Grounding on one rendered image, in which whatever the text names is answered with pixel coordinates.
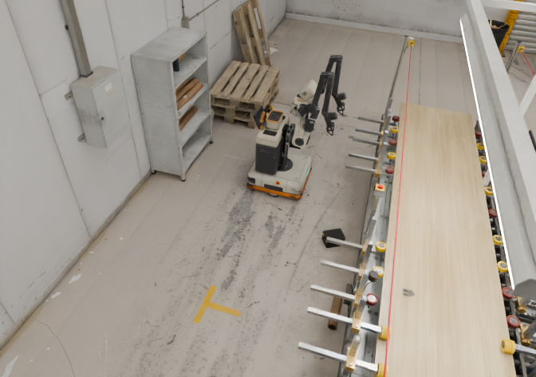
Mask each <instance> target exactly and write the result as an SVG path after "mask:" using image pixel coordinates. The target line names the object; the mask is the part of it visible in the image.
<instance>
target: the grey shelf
mask: <svg viewBox="0 0 536 377"><path fill-rule="evenodd" d="M205 35H206V36H205ZM204 43H205V48H204ZM183 53H185V54H186V55H185V57H184V58H183V59H181V60H180V61H179V71H178V72H175V71H174V69H173V66H172V62H173V61H175V60H176V59H177V58H178V57H180V56H181V55H182V54H183ZM131 59H132V67H133V71H134V76H135V80H136V88H137V93H138V97H139V102H140V110H141V115H142V120H143V124H144V132H145V137H146V141H147V146H148V154H149V159H150V164H151V169H152V174H153V175H154V174H155V173H156V171H154V170H157V171H163V172H167V173H170V174H173V175H180V174H181V175H180V176H181V181H182V182H185V180H186V179H185V172H186V170H187V169H188V168H189V166H190V164H191V163H192V161H193V160H194V159H195V158H196V157H197V156H198V155H199V153H200V152H201V151H202V150H203V148H204V147H205V146H206V144H207V143H208V141H209V140H211V141H210V143H211V144H213V137H212V122H211V94H210V78H209V64H208V48H207V31H201V30H196V29H186V28H181V27H175V26H172V27H171V28H169V29H167V30H166V31H164V32H163V33H161V35H159V36H158V37H156V38H154V39H153V40H151V41H150V42H149V43H147V44H146V45H144V46H143V47H141V48H140V49H138V50H137V51H135V52H134V53H132V54H131ZM206 70H207V75H206ZM187 78H188V79H189V80H190V81H191V80H192V79H193V78H197V79H198V80H199V82H201V83H203V87H202V88H201V89H200V90H199V91H198V92H197V93H196V94H195V95H194V96H193V97H192V98H191V99H190V100H189V101H188V102H187V103H186V104H185V105H184V106H183V107H182V108H181V109H180V110H179V111H178V110H177V103H176V96H175V90H176V89H177V88H178V87H179V86H180V85H181V84H182V83H183V82H184V81H185V80H186V79H187ZM208 90H209V91H208ZM172 98H173V99H172ZM207 98H208V102H207ZM171 102H172V105H171ZM209 105H210V106H209ZM193 106H196V107H197V108H198V111H197V112H196V113H195V114H194V115H193V117H192V118H191V119H190V120H189V121H188V122H187V124H186V125H185V126H184V127H183V129H182V130H181V131H180V130H179V118H180V117H181V116H182V115H183V114H184V113H185V112H186V111H187V110H188V109H189V111H190V110H191V108H192V107H193ZM174 122H175V124H174ZM209 124H210V129H209ZM175 135H176V137H175Z"/></svg>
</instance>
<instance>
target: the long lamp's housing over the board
mask: <svg viewBox="0 0 536 377"><path fill-rule="evenodd" d="M459 24H461V25H462V29H463V36H464V41H465V45H466V49H467V56H468V60H469V65H470V69H471V76H472V80H473V85H474V89H475V96H476V100H477V105H478V109H479V116H480V120H481V124H482V129H483V136H484V140H485V144H486V149H487V156H488V160H489V164H490V169H491V176H492V180H493V184H494V189H495V196H496V200H497V204H498V209H499V216H500V220H501V224H502V231H503V236H504V240H505V244H506V251H507V256H508V260H509V264H510V271H511V276H512V280H513V284H514V289H513V290H512V291H511V293H510V294H511V295H513V296H519V297H522V298H526V299H529V300H535V301H536V263H535V259H534V255H533V251H532V248H531V244H530V239H529V236H528V233H527V229H526V224H525V221H524V217H523V215H522V209H521V206H520V202H519V200H518V194H517V191H516V187H515V184H514V179H513V175H512V172H511V169H510V164H509V160H508V158H507V154H506V148H505V145H504V142H503V137H502V133H501V130H500V127H499V122H498V118H497V115H496V112H495V106H494V103H493V100H492V97H491V91H490V88H489V85H488V82H487V76H486V73H485V70H484V67H483V61H482V58H481V55H480V52H479V46H478V42H477V40H476V36H475V31H474V28H473V25H472V21H471V15H470V13H465V14H464V15H463V16H462V17H461V19H460V23H459Z"/></svg>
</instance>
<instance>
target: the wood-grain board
mask: <svg viewBox="0 0 536 377"><path fill-rule="evenodd" d="M405 110H406V103H403V102H401V104H400V120H399V127H398V129H399V130H398V135H397V144H396V158H395V165H394V173H393V181H392V196H391V204H390V211H389V220H388V235H387V242H386V246H387V248H386V250H385V259H384V274H383V281H382V289H381V297H380V311H379V320H378V326H379V327H381V326H382V325H384V326H388V314H389V305H390V295H391V285H392V266H393V256H394V246H395V236H396V217H397V207H398V198H399V188H400V205H399V215H398V226H397V236H396V256H395V266H394V277H393V287H392V307H391V317H390V328H392V333H391V337H390V340H389V341H388V358H387V365H388V377H516V373H515V368H514V359H513V354H509V353H506V352H503V351H502V350H501V347H500V345H501V341H502V339H503V338H505V339H508V340H509V339H510V336H509V331H508V326H507V321H506V312H505V308H504V303H503V294H502V289H501V284H500V279H499V270H498V266H497V261H496V256H495V247H494V242H493V237H492V232H491V224H490V219H489V214H488V209H487V200H486V195H485V190H484V185H483V177H482V172H481V166H480V162H479V153H478V148H477V143H476V138H475V129H474V124H473V119H472V115H470V114H466V113H461V112H453V111H448V110H443V109H438V108H430V107H425V106H420V105H416V104H407V113H406V124H405V134H404V120H405ZM403 139H404V153H403V164H402V175H401V185H400V169H401V159H402V149H403ZM403 288H406V289H408V290H412V291H413V292H414V293H415V296H405V295H403V294H402V293H403V292H404V291H403V290H402V289H403ZM386 343H387V340H383V339H381V338H380V335H379V334H377V335H376V350H375V359H374V364H376V365H378V363H382V364H384V363H385V353H386Z"/></svg>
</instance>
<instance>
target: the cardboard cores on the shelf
mask: <svg viewBox="0 0 536 377"><path fill-rule="evenodd" d="M185 55H186V54H185V53H183V54H182V55H181V56H180V57H178V58H179V61H180V60H181V59H183V58H184V57H185ZM202 87H203V83H201V82H199V80H198V79H197V78H193V79H192V80H191V81H190V80H189V79H188V78H187V79H186V80H185V81H184V82H183V83H182V84H181V85H180V86H179V87H178V88H177V89H176V90H175V96H176V103H177V110H178V111H179V110H180V109H181V108H182V107H183V106H184V105H185V104H186V103H187V102H188V101H189V100H190V99H191V98H192V97H193V96H194V95H195V94H196V93H197V92H198V91H199V90H200V89H201V88H202ZM197 111H198V108H197V107H196V106H193V107H192V108H191V110H190V111H189V109H188V110H187V111H186V112H185V113H184V114H183V115H182V116H181V117H180V118H179V130H180V131H181V130H182V129H183V127H184V126H185V125H186V124H187V122H188V121H189V120H190V119H191V118H192V117H193V115H194V114H195V113H196V112H197Z"/></svg>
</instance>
